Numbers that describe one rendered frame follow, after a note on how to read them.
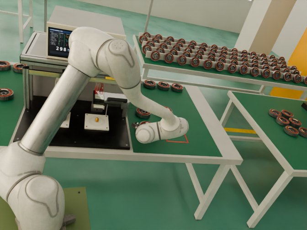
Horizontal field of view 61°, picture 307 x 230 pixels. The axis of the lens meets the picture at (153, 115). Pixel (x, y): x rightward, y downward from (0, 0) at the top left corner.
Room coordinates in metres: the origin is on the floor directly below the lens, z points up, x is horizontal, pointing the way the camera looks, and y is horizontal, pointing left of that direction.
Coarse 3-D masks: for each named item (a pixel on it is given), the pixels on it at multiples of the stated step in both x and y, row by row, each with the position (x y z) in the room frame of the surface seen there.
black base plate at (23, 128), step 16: (32, 112) 1.26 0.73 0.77; (80, 112) 1.40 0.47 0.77; (96, 112) 1.45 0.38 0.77; (112, 112) 1.50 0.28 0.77; (64, 128) 1.20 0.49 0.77; (80, 128) 1.24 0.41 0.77; (112, 128) 1.33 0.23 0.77; (64, 144) 1.07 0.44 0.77; (80, 144) 1.10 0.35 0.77; (96, 144) 1.14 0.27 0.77; (112, 144) 1.18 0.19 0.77; (128, 144) 1.22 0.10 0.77
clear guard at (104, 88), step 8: (96, 80) 1.35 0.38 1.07; (104, 80) 1.37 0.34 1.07; (112, 80) 1.40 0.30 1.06; (96, 88) 1.26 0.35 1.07; (104, 88) 1.29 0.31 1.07; (112, 88) 1.31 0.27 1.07; (96, 96) 1.21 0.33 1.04; (104, 96) 1.23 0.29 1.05; (112, 96) 1.25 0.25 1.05; (120, 96) 1.27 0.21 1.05; (96, 104) 1.19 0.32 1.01; (104, 104) 1.20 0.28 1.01; (112, 104) 1.22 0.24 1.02; (120, 104) 1.24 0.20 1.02; (128, 104) 1.26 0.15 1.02
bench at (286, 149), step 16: (240, 96) 2.41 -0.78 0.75; (256, 96) 2.52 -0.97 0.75; (272, 96) 2.65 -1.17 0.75; (224, 112) 2.45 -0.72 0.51; (256, 112) 2.16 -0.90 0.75; (304, 112) 2.47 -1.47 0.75; (256, 128) 1.92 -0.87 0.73; (272, 128) 1.95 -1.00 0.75; (272, 144) 1.71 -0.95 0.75; (288, 144) 1.77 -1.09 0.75; (304, 144) 1.84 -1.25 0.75; (288, 160) 1.56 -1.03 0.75; (304, 160) 1.62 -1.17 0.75; (240, 176) 1.89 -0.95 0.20; (288, 176) 1.49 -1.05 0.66; (304, 176) 1.49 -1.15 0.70; (272, 192) 1.51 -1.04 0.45; (256, 208) 1.55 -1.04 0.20; (256, 224) 1.50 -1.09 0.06
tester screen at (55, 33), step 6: (54, 30) 1.37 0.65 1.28; (60, 30) 1.38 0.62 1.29; (54, 36) 1.37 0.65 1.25; (60, 36) 1.38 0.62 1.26; (66, 36) 1.39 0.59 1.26; (54, 42) 1.37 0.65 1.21; (60, 42) 1.38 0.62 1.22; (66, 42) 1.39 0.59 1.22; (54, 48) 1.37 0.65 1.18; (54, 54) 1.37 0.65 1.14
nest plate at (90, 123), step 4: (88, 116) 1.36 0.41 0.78; (92, 116) 1.37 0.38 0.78; (96, 116) 1.39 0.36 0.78; (100, 116) 1.40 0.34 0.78; (104, 116) 1.41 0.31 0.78; (88, 120) 1.32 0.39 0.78; (92, 120) 1.33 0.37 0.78; (100, 120) 1.35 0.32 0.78; (104, 120) 1.37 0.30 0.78; (88, 124) 1.28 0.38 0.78; (92, 124) 1.30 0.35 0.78; (96, 124) 1.31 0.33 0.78; (100, 124) 1.32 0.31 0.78; (104, 124) 1.33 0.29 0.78; (108, 124) 1.34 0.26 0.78; (88, 128) 1.25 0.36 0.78; (92, 128) 1.26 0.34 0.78; (96, 128) 1.27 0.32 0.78; (100, 128) 1.28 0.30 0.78; (104, 128) 1.29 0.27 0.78; (108, 128) 1.30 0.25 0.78
